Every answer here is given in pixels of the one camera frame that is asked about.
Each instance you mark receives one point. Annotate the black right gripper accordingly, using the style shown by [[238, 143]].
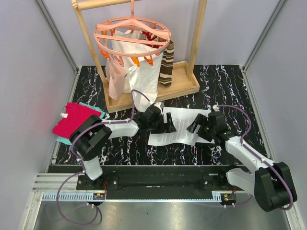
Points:
[[202, 120]]

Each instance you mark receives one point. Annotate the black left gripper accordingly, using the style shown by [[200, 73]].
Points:
[[165, 128]]

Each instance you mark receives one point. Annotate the white printed text sheet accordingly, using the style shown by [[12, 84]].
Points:
[[180, 136]]

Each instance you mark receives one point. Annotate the white signature form sheet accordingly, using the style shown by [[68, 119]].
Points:
[[185, 112]]

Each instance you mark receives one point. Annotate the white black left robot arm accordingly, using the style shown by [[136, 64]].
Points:
[[88, 140]]

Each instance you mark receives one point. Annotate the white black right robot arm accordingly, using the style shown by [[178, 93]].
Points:
[[270, 183]]

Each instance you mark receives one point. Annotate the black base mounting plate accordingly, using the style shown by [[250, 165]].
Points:
[[159, 183]]

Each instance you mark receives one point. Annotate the brown striped sock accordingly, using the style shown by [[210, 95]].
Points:
[[166, 68]]

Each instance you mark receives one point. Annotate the white hanging towel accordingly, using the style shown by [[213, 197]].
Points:
[[144, 79]]

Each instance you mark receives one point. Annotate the pink hanging cloth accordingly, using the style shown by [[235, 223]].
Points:
[[116, 79]]

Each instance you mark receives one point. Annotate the red folded shirt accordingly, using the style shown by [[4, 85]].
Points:
[[72, 119]]

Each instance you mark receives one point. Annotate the red white patterned cloth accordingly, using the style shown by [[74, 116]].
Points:
[[150, 37]]

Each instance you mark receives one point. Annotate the teal folded cloth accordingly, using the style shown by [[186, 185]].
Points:
[[100, 112]]

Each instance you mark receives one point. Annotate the pink round clip hanger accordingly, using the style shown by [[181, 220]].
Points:
[[105, 31]]

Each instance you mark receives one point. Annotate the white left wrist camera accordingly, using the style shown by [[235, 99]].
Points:
[[159, 105]]

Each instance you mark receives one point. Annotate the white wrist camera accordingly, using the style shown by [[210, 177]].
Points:
[[159, 105], [215, 108]]

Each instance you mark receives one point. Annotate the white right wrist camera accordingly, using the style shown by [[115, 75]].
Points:
[[215, 108]]

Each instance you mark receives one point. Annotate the wooden drying rack frame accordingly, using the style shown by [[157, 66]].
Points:
[[184, 81]]

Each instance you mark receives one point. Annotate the aluminium frame rail left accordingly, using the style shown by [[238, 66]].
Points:
[[52, 26]]

